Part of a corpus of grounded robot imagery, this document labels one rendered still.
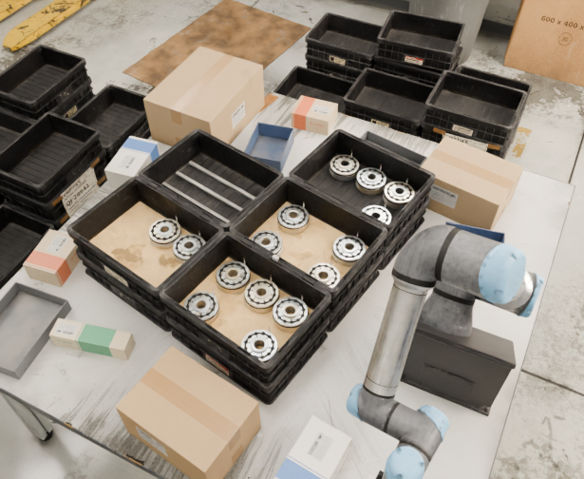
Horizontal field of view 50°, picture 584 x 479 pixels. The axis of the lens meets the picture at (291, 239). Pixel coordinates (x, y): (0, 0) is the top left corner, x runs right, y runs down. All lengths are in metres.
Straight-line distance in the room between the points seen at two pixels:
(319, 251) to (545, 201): 0.92
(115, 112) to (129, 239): 1.34
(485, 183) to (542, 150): 1.60
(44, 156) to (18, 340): 1.12
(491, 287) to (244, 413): 0.73
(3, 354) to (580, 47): 3.57
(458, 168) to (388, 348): 1.03
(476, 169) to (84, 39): 3.12
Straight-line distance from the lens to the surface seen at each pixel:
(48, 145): 3.04
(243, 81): 2.51
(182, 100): 2.45
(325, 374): 1.88
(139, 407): 1.70
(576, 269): 3.26
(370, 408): 1.43
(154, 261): 1.99
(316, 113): 2.55
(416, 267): 1.30
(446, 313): 1.71
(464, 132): 2.98
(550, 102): 4.17
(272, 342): 1.75
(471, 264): 1.26
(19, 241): 2.98
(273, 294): 1.84
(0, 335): 2.14
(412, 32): 3.61
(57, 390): 1.98
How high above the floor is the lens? 2.36
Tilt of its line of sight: 50 degrees down
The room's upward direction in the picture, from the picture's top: straight up
